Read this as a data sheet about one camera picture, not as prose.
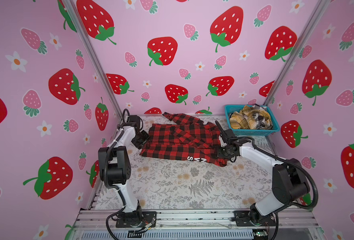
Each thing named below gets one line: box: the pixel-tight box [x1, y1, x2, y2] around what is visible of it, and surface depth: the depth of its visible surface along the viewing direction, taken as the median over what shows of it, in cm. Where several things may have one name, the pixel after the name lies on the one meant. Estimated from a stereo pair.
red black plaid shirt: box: [140, 112, 228, 167], surface depth 106 cm
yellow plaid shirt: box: [229, 105, 273, 130], surface depth 106 cm
